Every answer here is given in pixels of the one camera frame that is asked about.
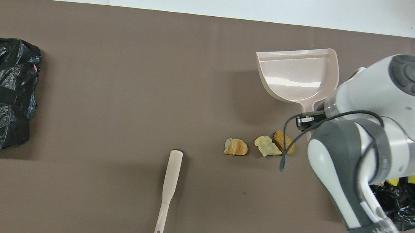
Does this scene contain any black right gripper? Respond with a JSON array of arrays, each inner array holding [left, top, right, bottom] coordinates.
[[295, 102, 332, 133]]

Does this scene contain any beige plastic dustpan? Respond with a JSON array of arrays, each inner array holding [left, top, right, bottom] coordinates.
[[247, 41, 342, 144]]

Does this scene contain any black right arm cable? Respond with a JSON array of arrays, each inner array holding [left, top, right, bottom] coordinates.
[[278, 102, 386, 182]]

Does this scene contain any beige hand brush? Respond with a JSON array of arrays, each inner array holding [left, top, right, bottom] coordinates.
[[152, 148, 184, 233]]

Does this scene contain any orange striped toy croissant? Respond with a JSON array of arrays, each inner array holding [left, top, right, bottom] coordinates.
[[223, 137, 249, 157]]

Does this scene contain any pale yellow toy dumpling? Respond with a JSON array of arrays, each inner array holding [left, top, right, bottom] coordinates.
[[253, 135, 284, 159]]

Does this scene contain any brown table mat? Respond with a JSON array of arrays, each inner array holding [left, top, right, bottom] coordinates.
[[0, 0, 415, 233]]

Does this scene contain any brown toy croquette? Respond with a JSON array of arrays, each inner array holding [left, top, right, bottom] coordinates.
[[272, 130, 297, 156]]

